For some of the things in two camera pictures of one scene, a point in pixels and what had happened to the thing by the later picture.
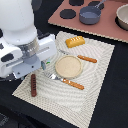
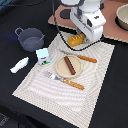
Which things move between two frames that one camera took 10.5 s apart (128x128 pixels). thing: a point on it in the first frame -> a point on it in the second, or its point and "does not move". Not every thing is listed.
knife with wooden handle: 85,58 does not move
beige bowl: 122,16 does not move
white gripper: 21,59 -> 88,22
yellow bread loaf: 74,41 does not move
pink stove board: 96,16 does not move
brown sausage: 33,85 -> 69,64
